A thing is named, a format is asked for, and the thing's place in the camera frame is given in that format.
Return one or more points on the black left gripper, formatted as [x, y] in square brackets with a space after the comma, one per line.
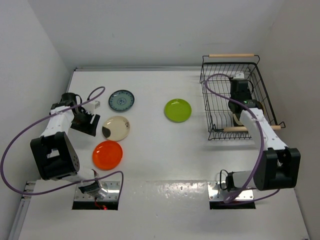
[88, 128]

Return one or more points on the cream plate with green patch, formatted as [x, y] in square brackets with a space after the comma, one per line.
[116, 128]

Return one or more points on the orange plate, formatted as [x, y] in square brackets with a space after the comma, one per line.
[107, 155]

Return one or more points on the blue floral porcelain plate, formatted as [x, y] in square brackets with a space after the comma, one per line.
[121, 100]

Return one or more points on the lime green plate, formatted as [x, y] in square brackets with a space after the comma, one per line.
[177, 110]

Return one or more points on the cream plate with calligraphy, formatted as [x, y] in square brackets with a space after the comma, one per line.
[236, 120]

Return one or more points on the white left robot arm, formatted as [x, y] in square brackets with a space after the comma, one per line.
[54, 155]

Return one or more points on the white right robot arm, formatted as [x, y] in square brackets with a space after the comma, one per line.
[277, 166]

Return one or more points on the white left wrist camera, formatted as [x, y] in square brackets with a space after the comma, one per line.
[92, 105]

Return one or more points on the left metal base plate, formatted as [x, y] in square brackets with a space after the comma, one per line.
[107, 191]

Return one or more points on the black wire dish rack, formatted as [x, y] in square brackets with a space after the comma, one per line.
[217, 72]

